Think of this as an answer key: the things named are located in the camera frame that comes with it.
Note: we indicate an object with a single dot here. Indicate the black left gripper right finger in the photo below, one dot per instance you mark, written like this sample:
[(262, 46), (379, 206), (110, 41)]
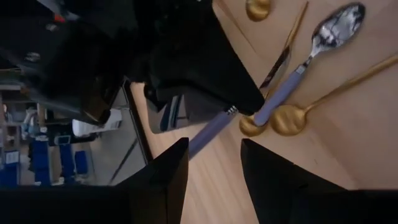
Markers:
[(295, 199)]

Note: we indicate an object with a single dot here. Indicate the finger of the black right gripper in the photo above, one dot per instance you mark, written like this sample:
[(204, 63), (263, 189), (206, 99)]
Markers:
[(157, 96), (205, 62)]

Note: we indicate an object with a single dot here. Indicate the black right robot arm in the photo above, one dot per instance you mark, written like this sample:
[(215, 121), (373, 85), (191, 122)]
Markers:
[(31, 37)]

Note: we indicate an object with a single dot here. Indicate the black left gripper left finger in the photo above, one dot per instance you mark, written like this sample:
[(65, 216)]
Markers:
[(109, 205)]

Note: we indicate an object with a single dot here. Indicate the black aluminium table frame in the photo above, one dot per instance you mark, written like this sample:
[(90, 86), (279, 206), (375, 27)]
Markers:
[(138, 124)]

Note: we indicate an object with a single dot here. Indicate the white cabinet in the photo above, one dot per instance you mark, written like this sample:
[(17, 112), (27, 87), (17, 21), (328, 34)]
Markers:
[(93, 126)]

